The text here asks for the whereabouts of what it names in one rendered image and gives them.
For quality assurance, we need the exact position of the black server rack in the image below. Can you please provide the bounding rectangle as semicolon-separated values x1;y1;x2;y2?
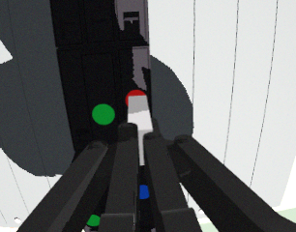
0;0;296;228

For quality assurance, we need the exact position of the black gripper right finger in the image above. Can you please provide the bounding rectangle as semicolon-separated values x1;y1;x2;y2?
137;95;296;232

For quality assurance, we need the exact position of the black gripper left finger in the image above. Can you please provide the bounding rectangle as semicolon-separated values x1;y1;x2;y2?
15;96;142;232

